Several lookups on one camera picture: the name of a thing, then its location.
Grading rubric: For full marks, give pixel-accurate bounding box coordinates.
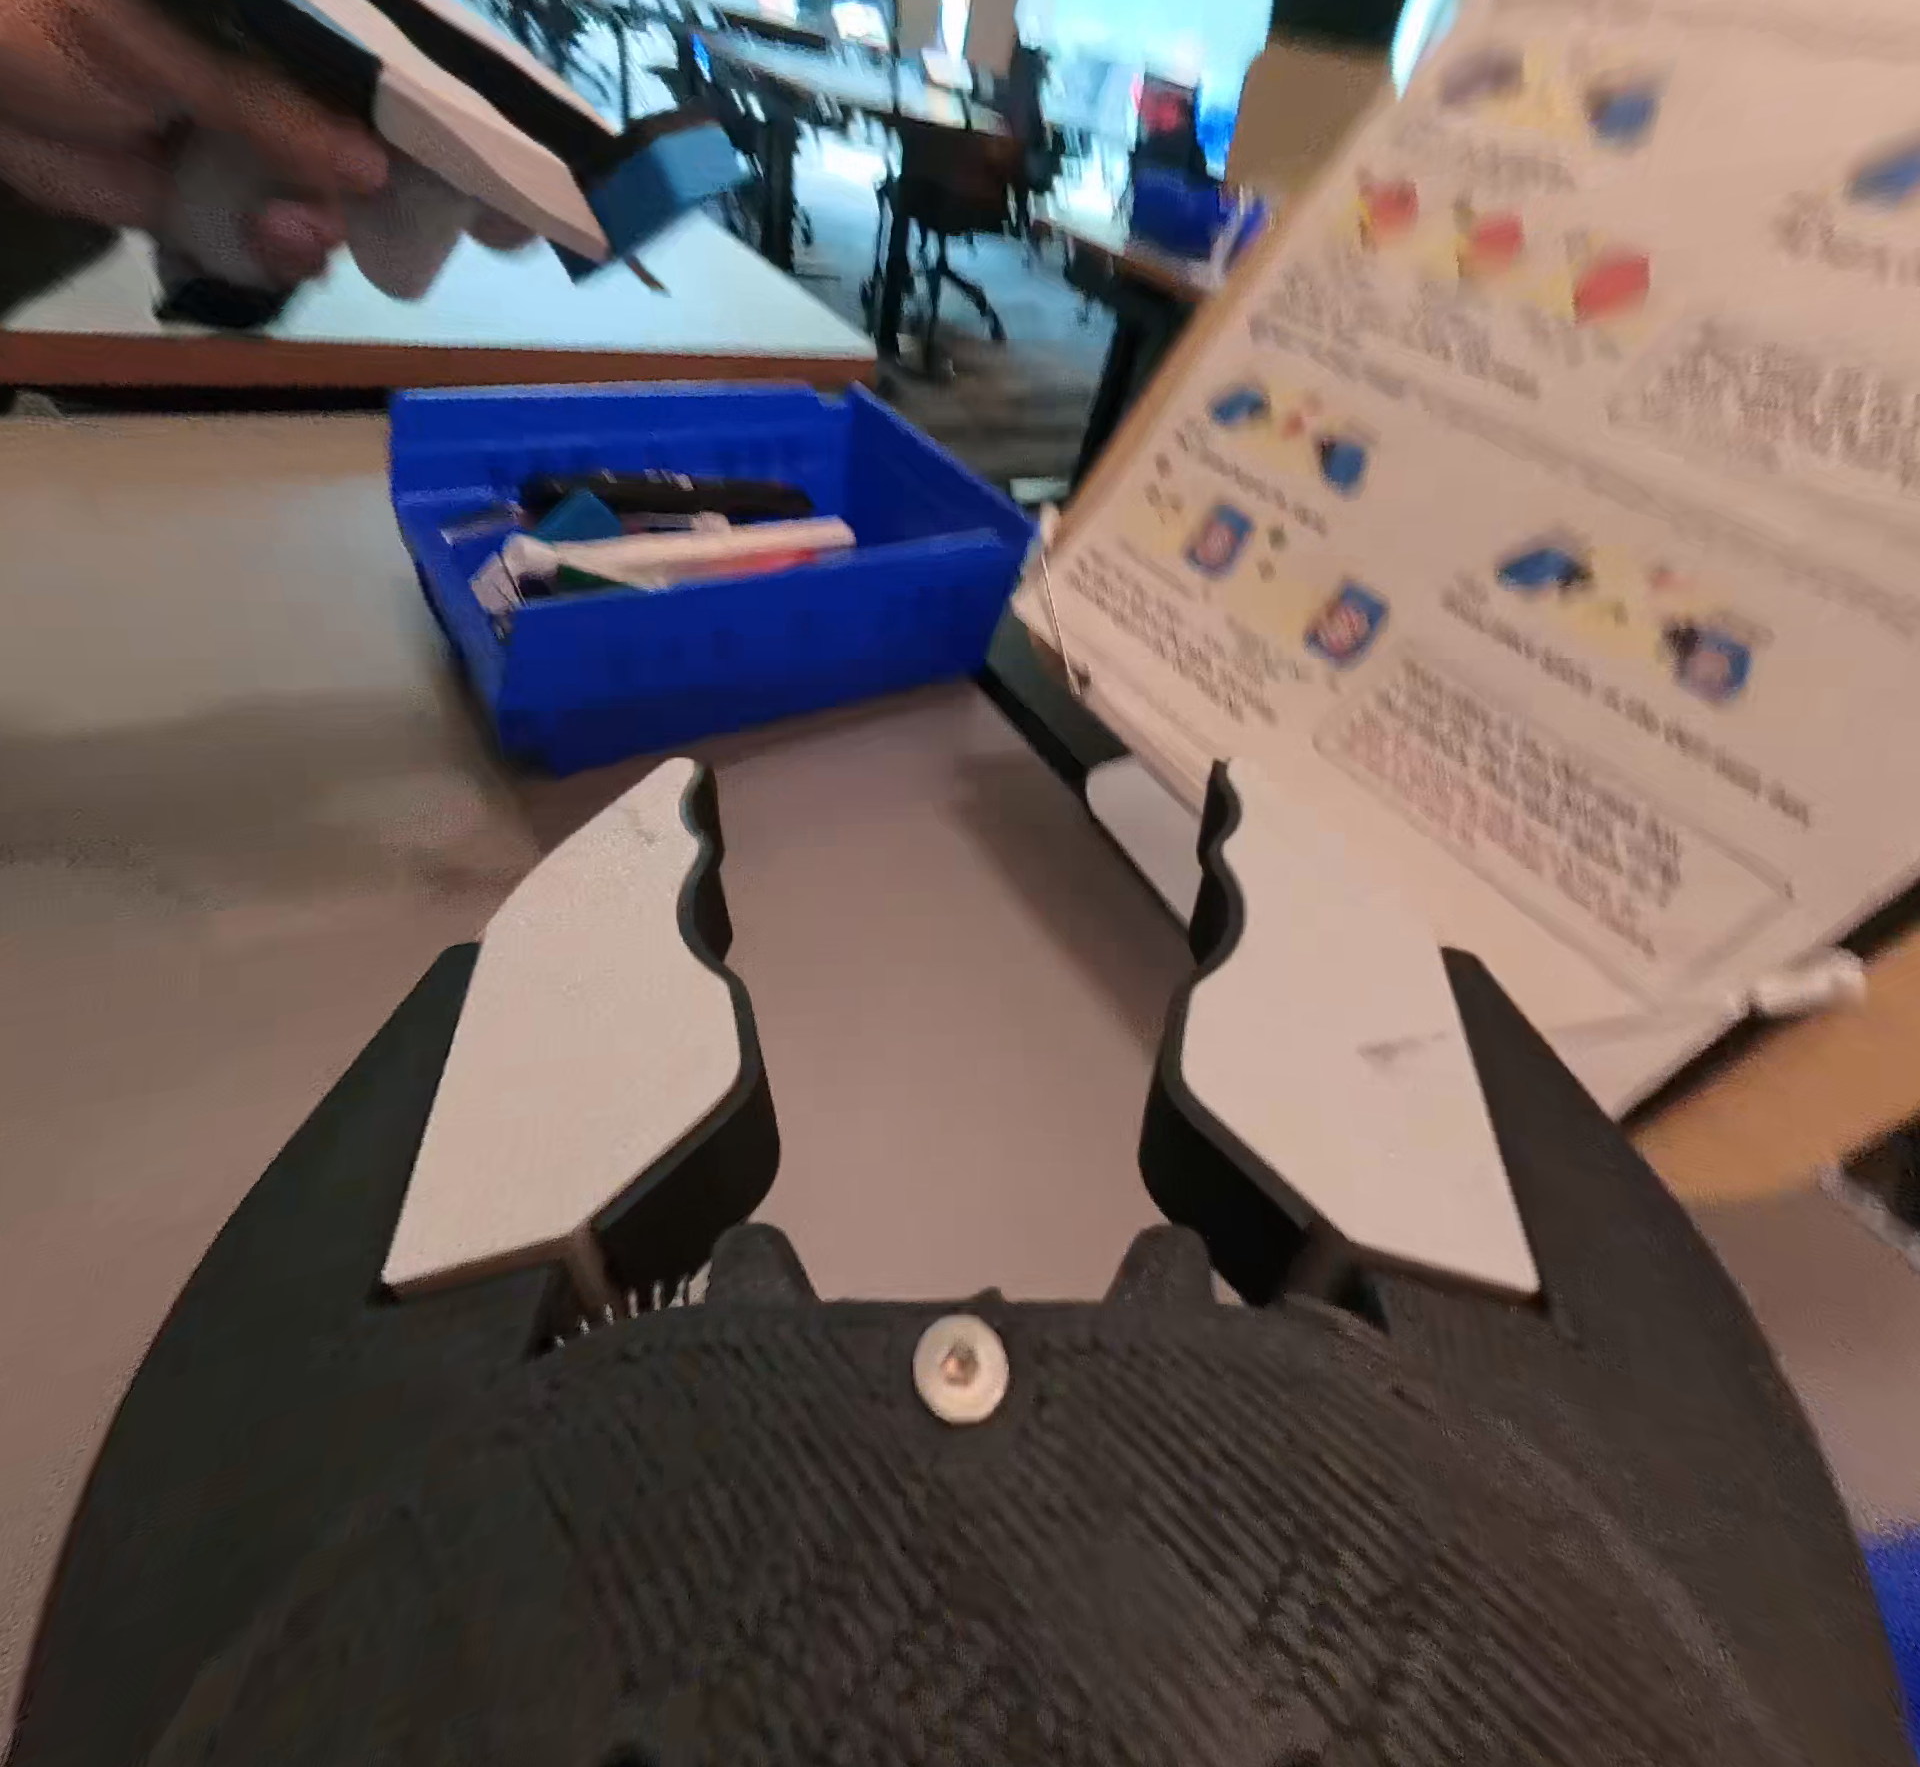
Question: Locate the blue foam block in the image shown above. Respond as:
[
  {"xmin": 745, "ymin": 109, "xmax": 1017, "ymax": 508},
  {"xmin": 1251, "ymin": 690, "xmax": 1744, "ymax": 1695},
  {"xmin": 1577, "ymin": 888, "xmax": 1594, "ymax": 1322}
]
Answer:
[{"xmin": 577, "ymin": 120, "xmax": 755, "ymax": 287}]

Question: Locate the white oblong box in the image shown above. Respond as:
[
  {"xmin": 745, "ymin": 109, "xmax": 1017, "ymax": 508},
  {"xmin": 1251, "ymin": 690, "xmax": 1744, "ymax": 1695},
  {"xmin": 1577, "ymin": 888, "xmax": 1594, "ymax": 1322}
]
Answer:
[{"xmin": 504, "ymin": 518, "xmax": 860, "ymax": 594}]

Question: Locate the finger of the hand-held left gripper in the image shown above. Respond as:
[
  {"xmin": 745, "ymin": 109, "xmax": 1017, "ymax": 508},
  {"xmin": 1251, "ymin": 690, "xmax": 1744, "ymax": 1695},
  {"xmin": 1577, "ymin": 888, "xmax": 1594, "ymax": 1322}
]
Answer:
[
  {"xmin": 374, "ymin": 0, "xmax": 640, "ymax": 185},
  {"xmin": 223, "ymin": 0, "xmax": 613, "ymax": 266}
]

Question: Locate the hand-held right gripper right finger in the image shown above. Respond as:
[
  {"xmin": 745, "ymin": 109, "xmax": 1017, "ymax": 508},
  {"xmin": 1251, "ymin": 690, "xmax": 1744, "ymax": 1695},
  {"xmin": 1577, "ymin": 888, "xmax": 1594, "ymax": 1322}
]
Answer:
[{"xmin": 1137, "ymin": 756, "xmax": 1547, "ymax": 1307}]

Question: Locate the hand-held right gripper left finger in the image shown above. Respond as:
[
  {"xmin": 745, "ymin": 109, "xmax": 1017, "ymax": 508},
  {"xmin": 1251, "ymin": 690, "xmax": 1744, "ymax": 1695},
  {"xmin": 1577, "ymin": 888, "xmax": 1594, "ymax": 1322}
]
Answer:
[{"xmin": 378, "ymin": 756, "xmax": 787, "ymax": 1299}]

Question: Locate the black marker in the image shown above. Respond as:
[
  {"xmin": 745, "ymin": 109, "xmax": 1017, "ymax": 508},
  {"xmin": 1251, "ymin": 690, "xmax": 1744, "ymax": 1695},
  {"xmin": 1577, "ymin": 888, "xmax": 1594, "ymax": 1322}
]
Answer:
[{"xmin": 522, "ymin": 473, "xmax": 818, "ymax": 523}]

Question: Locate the printed instruction board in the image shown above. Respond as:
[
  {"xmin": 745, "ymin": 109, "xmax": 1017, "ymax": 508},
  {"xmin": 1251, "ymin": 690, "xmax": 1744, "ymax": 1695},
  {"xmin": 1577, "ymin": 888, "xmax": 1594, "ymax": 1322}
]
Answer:
[{"xmin": 1012, "ymin": 0, "xmax": 1920, "ymax": 1205}]

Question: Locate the person's left hand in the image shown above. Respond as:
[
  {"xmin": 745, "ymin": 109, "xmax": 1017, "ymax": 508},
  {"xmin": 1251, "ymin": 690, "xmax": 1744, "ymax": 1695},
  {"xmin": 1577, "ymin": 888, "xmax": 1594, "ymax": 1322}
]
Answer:
[{"xmin": 0, "ymin": 0, "xmax": 533, "ymax": 294}]

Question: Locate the blue plastic bin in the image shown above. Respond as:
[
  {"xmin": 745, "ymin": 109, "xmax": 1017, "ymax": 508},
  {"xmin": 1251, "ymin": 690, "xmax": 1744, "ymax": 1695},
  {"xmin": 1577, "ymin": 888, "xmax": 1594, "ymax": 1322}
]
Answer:
[
  {"xmin": 1857, "ymin": 1524, "xmax": 1920, "ymax": 1668},
  {"xmin": 392, "ymin": 379, "xmax": 1041, "ymax": 775},
  {"xmin": 1132, "ymin": 169, "xmax": 1246, "ymax": 255}
]

